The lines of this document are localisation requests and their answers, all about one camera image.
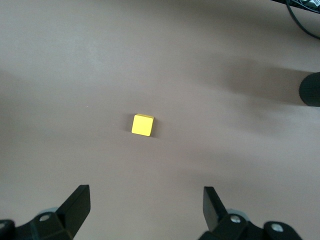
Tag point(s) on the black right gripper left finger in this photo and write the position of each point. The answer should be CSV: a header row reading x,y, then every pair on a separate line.
x,y
62,222

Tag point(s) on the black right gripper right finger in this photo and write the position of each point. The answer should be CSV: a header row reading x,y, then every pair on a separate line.
x,y
232,227

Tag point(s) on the yellow wooden block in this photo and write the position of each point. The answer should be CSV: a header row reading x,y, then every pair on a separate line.
x,y
142,126

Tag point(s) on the black cylinder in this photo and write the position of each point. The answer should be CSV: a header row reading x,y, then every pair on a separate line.
x,y
311,90

